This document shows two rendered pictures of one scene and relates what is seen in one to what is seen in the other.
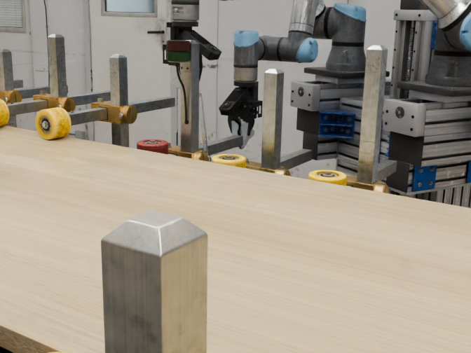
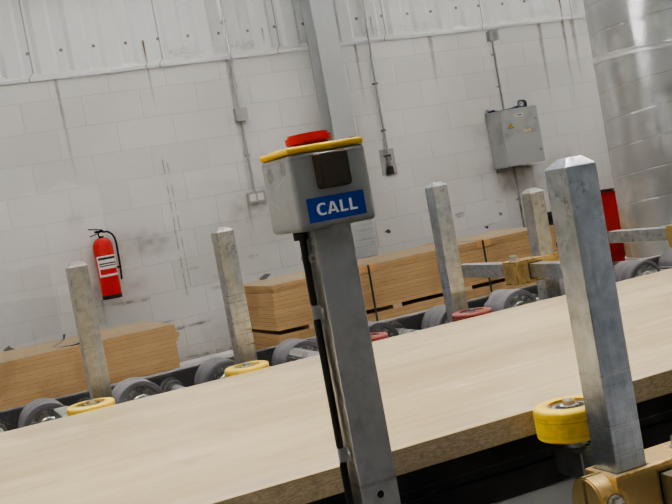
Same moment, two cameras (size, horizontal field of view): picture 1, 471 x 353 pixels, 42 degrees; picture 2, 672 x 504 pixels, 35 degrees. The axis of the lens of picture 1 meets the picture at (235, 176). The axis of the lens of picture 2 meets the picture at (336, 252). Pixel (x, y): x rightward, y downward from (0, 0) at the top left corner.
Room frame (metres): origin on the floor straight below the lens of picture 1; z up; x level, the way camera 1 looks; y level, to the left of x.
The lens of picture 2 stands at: (1.72, -1.26, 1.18)
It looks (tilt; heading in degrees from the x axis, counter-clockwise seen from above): 3 degrees down; 125
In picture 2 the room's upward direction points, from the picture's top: 10 degrees counter-clockwise
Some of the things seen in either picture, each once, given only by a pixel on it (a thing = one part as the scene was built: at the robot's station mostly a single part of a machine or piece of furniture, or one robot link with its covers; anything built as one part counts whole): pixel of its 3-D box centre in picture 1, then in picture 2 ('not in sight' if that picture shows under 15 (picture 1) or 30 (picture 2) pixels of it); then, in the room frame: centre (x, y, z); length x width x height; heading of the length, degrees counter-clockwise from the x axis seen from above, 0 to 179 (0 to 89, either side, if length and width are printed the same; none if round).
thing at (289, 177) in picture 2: not in sight; (317, 190); (1.20, -0.52, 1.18); 0.07 x 0.07 x 0.08; 57
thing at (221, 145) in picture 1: (198, 153); not in sight; (1.71, 0.11, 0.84); 0.43 x 0.03 x 0.04; 147
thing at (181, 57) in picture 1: (178, 55); not in sight; (1.57, 0.15, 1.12); 0.06 x 0.06 x 0.02
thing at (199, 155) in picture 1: (182, 159); not in sight; (1.62, 0.14, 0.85); 0.13 x 0.06 x 0.05; 57
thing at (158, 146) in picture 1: (153, 162); not in sight; (1.55, 0.21, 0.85); 0.08 x 0.08 x 0.11
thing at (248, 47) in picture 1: (246, 48); not in sight; (1.92, -0.03, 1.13); 0.09 x 0.08 x 0.11; 149
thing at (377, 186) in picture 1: (356, 190); (642, 484); (1.36, -0.28, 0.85); 0.13 x 0.06 x 0.05; 57
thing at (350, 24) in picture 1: (347, 22); not in sight; (2.29, -0.39, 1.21); 0.13 x 0.12 x 0.14; 59
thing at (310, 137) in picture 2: not in sight; (308, 143); (1.20, -0.52, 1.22); 0.04 x 0.04 x 0.02
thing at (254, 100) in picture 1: (245, 100); not in sight; (1.93, -0.03, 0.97); 0.09 x 0.08 x 0.12; 147
